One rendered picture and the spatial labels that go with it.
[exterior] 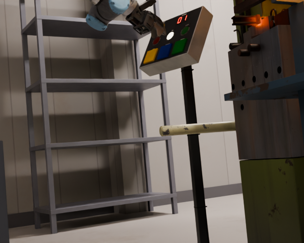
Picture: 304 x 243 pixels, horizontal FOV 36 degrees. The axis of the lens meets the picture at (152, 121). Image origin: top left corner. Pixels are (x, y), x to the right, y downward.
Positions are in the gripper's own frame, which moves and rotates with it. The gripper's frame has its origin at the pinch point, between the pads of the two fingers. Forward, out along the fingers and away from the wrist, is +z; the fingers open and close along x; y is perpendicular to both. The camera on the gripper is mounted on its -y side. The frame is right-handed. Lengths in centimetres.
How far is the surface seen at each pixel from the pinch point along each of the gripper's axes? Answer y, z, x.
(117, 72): -93, 103, -205
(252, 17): 4.6, 4.6, 46.2
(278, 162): 56, 25, 56
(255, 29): 6.0, 9.8, 44.8
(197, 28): -8.7, 12.0, 7.0
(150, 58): 2.6, 10.3, -19.0
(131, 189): 4, 163, -205
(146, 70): 6.3, 13.9, -23.6
